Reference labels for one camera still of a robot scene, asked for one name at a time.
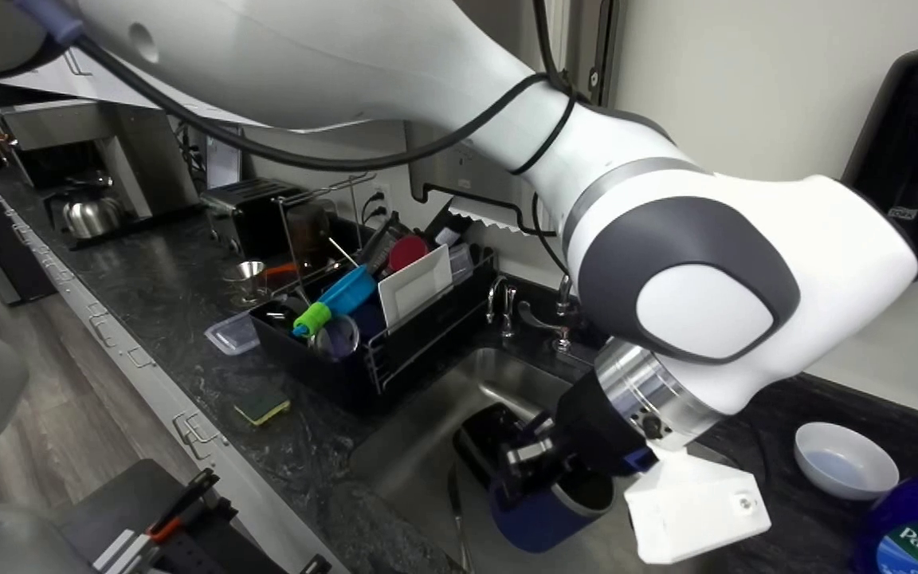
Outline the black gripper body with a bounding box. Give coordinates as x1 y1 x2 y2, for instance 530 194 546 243
501 336 722 515

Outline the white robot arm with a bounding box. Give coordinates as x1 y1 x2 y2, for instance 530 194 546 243
8 0 918 470

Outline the black container in sink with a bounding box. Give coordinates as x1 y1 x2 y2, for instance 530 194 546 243
453 407 526 487

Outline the chrome sink faucet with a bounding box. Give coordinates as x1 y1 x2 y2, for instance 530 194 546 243
484 279 575 350

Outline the stainless steel sink basin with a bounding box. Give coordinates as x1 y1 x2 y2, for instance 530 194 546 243
351 348 643 574

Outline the black dish rack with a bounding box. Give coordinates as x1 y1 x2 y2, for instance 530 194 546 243
248 243 495 416

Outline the red bowl in rack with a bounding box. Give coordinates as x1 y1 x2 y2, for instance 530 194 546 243
386 234 429 276

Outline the clear glass in rack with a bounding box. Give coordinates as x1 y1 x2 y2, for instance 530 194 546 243
314 315 359 361

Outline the white square plate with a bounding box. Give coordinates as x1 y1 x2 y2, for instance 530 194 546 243
377 247 453 333

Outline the white small bowl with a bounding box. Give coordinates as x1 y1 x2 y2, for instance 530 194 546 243
794 421 899 503

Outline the steel paper towel dispenser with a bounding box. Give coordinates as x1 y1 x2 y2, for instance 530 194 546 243
409 143 553 238

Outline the yellow green sponge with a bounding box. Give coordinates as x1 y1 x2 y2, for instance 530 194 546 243
231 386 290 429

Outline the clear plastic container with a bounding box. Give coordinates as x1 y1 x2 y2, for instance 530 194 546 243
204 312 257 358

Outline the black tray with pens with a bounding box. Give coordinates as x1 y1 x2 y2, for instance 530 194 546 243
65 461 283 574

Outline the steel kettle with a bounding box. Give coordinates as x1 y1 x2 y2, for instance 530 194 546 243
43 183 122 243

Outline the silver coffee machine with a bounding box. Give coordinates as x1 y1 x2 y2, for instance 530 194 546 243
0 98 197 220

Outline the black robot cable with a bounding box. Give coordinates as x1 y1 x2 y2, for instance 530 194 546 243
8 0 579 282

